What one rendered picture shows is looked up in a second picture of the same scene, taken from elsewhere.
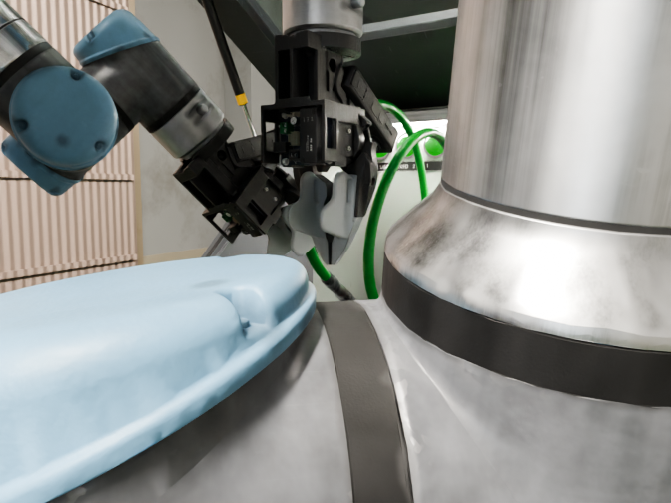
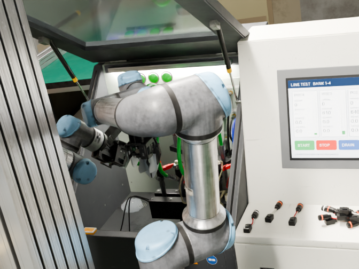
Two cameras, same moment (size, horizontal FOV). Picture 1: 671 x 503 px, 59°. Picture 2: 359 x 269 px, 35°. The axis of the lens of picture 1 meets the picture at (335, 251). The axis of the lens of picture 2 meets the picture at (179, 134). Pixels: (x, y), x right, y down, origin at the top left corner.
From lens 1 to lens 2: 1.37 m
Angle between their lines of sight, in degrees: 18
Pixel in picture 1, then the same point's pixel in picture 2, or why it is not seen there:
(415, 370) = (189, 233)
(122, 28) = (73, 125)
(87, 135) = (92, 175)
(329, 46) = not seen: hidden behind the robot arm
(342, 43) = not seen: hidden behind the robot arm
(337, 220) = (153, 167)
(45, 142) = (84, 181)
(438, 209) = (188, 215)
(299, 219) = (141, 169)
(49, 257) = not seen: outside the picture
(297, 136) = (138, 150)
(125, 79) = (77, 139)
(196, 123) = (98, 142)
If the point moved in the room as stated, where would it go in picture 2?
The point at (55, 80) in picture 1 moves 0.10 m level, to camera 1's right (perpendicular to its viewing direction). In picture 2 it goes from (84, 166) to (117, 158)
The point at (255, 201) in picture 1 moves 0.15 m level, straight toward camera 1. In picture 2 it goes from (119, 157) to (131, 173)
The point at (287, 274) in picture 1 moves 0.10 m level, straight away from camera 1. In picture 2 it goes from (174, 227) to (164, 211)
